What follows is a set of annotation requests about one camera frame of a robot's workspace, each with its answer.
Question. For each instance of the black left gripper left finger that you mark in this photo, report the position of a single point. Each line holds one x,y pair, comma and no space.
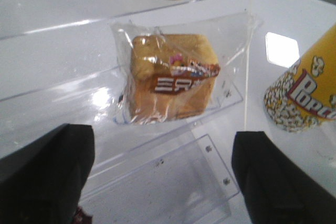
42,182

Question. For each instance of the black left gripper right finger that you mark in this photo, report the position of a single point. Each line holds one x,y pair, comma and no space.
275,190

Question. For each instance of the packaged bread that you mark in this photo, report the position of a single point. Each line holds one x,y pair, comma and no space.
179,71

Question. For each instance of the dark brown snack packet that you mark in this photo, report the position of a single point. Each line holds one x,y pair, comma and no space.
81,217

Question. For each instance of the yellow popcorn paper cup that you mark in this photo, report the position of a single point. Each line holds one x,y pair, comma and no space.
304,96

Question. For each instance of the clear acrylic left shelf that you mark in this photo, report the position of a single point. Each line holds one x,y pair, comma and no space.
106,107

